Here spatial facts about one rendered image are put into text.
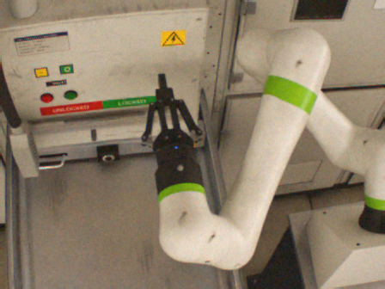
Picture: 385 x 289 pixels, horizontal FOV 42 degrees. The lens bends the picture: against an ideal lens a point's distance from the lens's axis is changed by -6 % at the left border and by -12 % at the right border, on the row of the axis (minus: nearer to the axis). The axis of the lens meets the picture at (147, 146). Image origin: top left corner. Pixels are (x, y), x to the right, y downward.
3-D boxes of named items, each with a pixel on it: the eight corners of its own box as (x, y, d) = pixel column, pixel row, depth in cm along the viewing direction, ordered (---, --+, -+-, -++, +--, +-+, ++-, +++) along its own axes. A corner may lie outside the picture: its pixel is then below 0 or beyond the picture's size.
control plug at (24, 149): (39, 176, 140) (27, 139, 125) (22, 178, 140) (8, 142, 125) (39, 151, 144) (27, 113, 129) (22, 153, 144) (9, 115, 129)
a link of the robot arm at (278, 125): (251, 89, 110) (290, 100, 101) (282, 110, 117) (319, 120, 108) (183, 254, 110) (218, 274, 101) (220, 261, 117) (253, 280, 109)
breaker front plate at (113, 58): (195, 138, 151) (208, 13, 111) (22, 155, 149) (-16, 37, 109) (194, 133, 152) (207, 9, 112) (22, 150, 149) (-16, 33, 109)
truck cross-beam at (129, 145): (204, 146, 155) (205, 134, 150) (16, 164, 152) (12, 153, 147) (201, 132, 158) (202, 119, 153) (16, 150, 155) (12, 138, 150)
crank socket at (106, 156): (119, 162, 152) (119, 152, 148) (98, 164, 152) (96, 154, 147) (119, 153, 153) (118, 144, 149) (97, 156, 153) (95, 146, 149)
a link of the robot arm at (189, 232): (193, 244, 92) (149, 266, 98) (237, 255, 100) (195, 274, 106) (182, 175, 99) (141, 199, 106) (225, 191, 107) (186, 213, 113)
